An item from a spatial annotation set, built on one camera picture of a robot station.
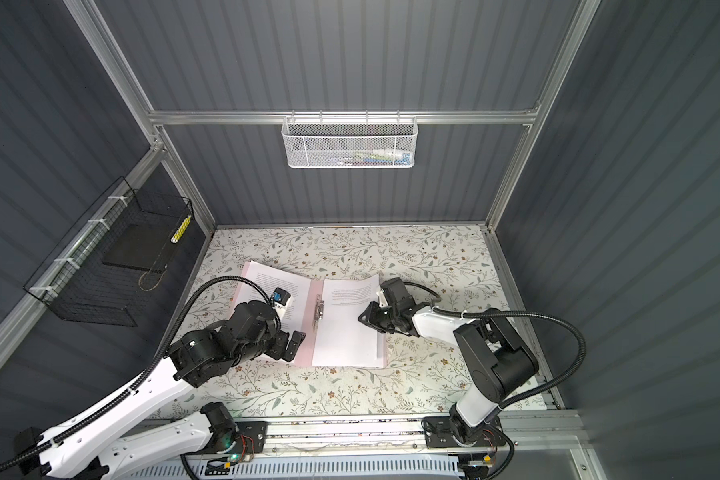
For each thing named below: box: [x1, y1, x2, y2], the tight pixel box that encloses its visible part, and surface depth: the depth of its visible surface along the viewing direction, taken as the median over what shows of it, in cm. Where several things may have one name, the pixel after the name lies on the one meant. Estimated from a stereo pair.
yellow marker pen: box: [170, 214, 192, 244], surface depth 82 cm
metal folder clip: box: [312, 294, 325, 334], surface depth 98 cm
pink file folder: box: [234, 260, 388, 368], surface depth 95 cm
